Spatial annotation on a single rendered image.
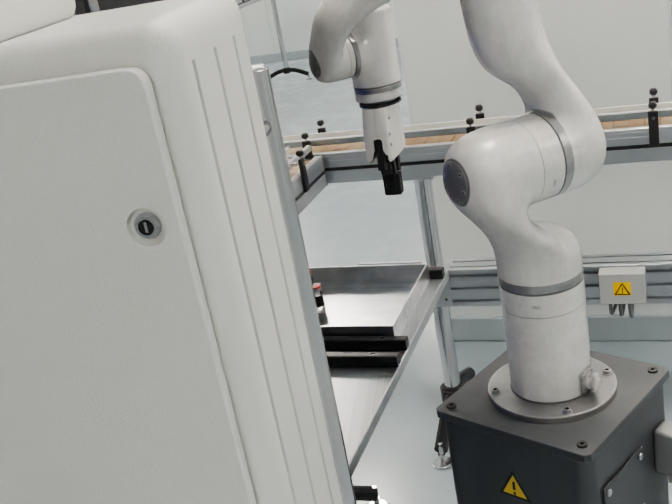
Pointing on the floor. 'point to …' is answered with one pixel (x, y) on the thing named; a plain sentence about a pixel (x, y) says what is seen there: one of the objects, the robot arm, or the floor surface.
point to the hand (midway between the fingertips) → (393, 183)
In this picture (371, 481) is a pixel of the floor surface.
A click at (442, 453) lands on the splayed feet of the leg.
